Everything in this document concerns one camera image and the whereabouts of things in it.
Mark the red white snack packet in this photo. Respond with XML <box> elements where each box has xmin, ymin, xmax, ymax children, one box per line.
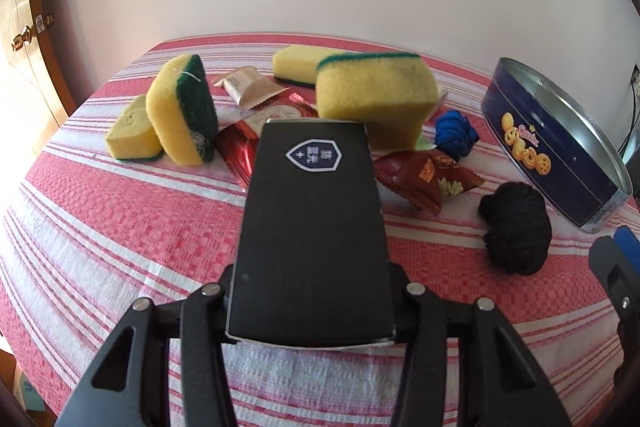
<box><xmin>215</xmin><ymin>90</ymin><xmax>318</xmax><ymax>187</ymax></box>

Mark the black knotted cloth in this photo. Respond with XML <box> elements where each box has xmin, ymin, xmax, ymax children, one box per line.
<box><xmin>478</xmin><ymin>182</ymin><xmax>552</xmax><ymax>277</ymax></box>

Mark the yellow green scouring sponge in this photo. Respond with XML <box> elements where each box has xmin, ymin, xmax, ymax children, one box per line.
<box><xmin>145</xmin><ymin>54</ymin><xmax>218</xmax><ymax>167</ymax></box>

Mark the blue knotted cloth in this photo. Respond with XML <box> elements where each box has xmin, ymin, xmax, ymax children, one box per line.
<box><xmin>435</xmin><ymin>110</ymin><xmax>480</xmax><ymax>161</ymax></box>

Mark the black box with badge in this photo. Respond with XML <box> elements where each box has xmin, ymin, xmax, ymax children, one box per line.
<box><xmin>227</xmin><ymin>118</ymin><xmax>395</xmax><ymax>349</ymax></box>

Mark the blue round cookie tin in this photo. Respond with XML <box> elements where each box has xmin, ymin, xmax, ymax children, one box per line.
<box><xmin>480</xmin><ymin>57</ymin><xmax>632</xmax><ymax>233</ymax></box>

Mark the small yellow sponge piece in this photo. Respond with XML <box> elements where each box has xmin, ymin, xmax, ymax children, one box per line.
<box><xmin>105</xmin><ymin>94</ymin><xmax>163</xmax><ymax>160</ymax></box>

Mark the beige snack packet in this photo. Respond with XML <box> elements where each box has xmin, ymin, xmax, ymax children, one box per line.
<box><xmin>214</xmin><ymin>66</ymin><xmax>286</xmax><ymax>110</ymax></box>

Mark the dark red snack packet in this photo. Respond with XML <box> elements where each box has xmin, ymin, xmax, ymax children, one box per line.
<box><xmin>373</xmin><ymin>148</ymin><xmax>485</xmax><ymax>215</ymax></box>

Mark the brass door handle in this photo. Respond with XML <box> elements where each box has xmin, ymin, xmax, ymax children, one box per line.
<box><xmin>11</xmin><ymin>26</ymin><xmax>34</xmax><ymax>52</ymax></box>

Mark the wooden door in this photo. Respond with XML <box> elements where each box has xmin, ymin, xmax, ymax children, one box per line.
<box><xmin>1</xmin><ymin>0</ymin><xmax>77</xmax><ymax>126</ymax></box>

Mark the red striped tablecloth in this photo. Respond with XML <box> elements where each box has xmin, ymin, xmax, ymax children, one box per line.
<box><xmin>1</xmin><ymin>32</ymin><xmax>623</xmax><ymax>426</ymax></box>

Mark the large yellow green sponge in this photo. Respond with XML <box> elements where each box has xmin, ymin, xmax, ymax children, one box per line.
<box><xmin>316</xmin><ymin>52</ymin><xmax>438</xmax><ymax>152</ymax></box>

